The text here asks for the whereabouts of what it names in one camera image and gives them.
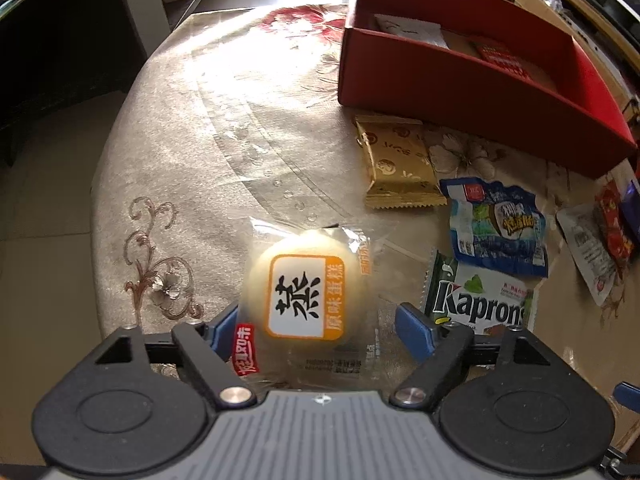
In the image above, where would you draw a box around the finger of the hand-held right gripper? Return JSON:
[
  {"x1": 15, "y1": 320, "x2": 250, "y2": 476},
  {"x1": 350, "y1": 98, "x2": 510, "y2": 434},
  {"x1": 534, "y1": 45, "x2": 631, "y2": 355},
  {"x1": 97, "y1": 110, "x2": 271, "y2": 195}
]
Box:
[{"x1": 614, "y1": 382, "x2": 640, "y2": 407}]

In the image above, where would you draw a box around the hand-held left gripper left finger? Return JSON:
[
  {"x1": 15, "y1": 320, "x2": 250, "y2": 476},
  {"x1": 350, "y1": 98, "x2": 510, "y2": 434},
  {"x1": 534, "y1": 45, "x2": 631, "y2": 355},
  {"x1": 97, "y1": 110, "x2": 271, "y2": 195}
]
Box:
[{"x1": 95, "y1": 302, "x2": 254, "y2": 408}]

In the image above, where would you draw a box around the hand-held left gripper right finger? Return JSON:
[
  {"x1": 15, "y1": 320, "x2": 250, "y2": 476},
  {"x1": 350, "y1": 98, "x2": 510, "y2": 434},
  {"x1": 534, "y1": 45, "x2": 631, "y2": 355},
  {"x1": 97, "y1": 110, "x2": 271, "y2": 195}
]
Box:
[{"x1": 390, "y1": 302, "x2": 554, "y2": 408}]

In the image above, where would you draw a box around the green white snack packet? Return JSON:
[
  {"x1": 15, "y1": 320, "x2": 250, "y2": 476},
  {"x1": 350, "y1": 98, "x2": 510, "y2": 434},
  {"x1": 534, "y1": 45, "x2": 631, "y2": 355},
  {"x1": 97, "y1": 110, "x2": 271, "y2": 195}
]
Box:
[{"x1": 419, "y1": 250, "x2": 539, "y2": 335}]

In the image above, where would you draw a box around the steamed cake clear packet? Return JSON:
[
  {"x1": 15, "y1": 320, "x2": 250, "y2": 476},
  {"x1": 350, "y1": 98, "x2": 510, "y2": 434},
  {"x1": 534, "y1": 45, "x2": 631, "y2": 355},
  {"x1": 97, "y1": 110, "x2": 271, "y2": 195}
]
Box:
[{"x1": 232, "y1": 215, "x2": 401, "y2": 392}]

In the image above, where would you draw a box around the blue white snack packet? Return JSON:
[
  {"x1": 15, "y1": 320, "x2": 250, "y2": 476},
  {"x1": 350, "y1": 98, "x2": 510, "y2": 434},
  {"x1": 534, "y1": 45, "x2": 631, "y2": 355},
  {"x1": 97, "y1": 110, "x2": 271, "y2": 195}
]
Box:
[{"x1": 439, "y1": 177, "x2": 550, "y2": 279}]

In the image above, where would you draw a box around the gold snack packet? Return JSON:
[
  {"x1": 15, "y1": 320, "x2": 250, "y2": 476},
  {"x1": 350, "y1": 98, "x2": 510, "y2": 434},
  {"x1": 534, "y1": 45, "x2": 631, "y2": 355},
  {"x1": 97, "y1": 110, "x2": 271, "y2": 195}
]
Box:
[{"x1": 354, "y1": 114, "x2": 449, "y2": 211}]

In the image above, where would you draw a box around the red gummy packet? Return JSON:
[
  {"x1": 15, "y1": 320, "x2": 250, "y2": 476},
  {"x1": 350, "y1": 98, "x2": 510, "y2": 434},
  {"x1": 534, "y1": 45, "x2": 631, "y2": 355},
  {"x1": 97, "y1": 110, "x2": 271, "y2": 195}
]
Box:
[{"x1": 597, "y1": 179, "x2": 636, "y2": 264}]

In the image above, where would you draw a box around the purple wafer packet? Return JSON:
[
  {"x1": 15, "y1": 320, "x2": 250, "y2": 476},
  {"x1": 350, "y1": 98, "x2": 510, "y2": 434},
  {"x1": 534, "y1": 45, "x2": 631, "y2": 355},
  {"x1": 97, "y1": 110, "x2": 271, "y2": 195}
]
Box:
[{"x1": 620, "y1": 180, "x2": 640, "y2": 241}]

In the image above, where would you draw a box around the red cardboard box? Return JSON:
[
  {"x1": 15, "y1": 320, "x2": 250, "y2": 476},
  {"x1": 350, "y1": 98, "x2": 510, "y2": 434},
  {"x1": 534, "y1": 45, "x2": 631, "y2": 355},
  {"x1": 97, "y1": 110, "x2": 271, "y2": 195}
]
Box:
[{"x1": 337, "y1": 0, "x2": 640, "y2": 179}]

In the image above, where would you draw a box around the red label packet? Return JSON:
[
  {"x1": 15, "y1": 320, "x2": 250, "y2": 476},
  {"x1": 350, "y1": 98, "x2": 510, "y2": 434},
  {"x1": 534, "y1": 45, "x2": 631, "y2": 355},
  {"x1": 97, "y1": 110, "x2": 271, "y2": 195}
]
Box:
[{"x1": 472, "y1": 40, "x2": 534, "y2": 82}]

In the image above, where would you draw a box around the small white packet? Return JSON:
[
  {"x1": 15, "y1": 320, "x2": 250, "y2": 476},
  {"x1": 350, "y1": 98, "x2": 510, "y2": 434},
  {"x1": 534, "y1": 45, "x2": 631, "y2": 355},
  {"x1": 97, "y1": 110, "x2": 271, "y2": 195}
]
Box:
[{"x1": 375, "y1": 14, "x2": 451, "y2": 51}]

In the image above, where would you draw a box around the black cabinet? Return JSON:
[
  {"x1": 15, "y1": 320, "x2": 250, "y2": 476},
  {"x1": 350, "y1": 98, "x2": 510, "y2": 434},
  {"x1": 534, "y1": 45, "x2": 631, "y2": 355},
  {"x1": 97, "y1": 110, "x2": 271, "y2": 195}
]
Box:
[{"x1": 0, "y1": 0, "x2": 151, "y2": 161}]

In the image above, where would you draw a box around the wooden shelf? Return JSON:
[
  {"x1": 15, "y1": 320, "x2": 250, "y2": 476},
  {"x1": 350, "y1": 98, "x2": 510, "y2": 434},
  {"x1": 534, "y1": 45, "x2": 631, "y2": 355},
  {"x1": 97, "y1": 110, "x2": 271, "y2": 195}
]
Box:
[{"x1": 480, "y1": 0, "x2": 640, "y2": 126}]

